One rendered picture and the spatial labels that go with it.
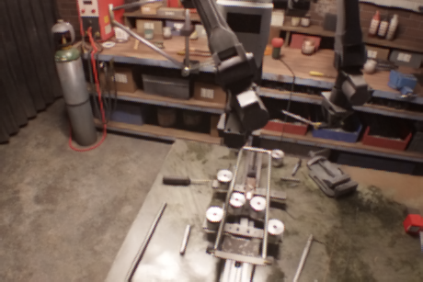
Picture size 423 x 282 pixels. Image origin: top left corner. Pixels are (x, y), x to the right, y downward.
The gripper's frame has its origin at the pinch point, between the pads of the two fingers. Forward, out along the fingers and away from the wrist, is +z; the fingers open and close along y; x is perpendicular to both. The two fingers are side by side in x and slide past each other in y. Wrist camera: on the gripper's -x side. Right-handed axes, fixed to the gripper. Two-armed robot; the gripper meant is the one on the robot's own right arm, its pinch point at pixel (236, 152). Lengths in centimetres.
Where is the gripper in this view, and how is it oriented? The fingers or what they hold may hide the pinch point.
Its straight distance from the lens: 75.7
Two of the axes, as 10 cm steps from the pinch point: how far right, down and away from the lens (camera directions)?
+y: 9.7, 1.6, -1.7
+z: -0.3, 8.1, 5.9
